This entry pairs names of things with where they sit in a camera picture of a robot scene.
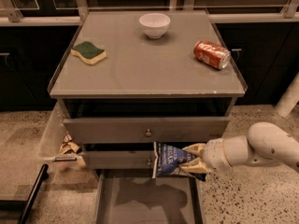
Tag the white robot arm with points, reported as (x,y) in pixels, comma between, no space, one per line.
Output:
(264,145)

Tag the crumpled snack wrapper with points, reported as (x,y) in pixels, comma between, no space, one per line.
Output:
(69,147)

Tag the white ceramic bowl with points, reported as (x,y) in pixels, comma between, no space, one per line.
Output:
(154,25)

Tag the clear plastic bin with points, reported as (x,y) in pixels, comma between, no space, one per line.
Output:
(51,140)

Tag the black bar handle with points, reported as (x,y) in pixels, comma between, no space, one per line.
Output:
(28,204)

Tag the grey drawer cabinet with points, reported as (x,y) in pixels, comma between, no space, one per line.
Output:
(143,77)

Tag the grey bottom drawer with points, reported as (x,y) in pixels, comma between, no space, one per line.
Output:
(134,197)

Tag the grey middle drawer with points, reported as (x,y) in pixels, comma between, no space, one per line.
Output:
(119,159)

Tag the metal railing frame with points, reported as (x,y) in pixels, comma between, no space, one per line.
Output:
(219,11)

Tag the green yellow sponge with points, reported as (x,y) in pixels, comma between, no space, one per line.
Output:
(88,53)

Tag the blue chip bag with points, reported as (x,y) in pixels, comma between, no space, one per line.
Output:
(168,160)

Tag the red soda can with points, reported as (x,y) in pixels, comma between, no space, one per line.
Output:
(212,54)

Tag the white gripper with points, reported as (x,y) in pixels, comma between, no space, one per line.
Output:
(213,155)

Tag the grey drawer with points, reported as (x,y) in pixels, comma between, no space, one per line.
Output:
(146,130)
(119,159)
(134,197)

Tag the grey top drawer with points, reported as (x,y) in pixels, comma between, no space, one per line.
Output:
(146,130)

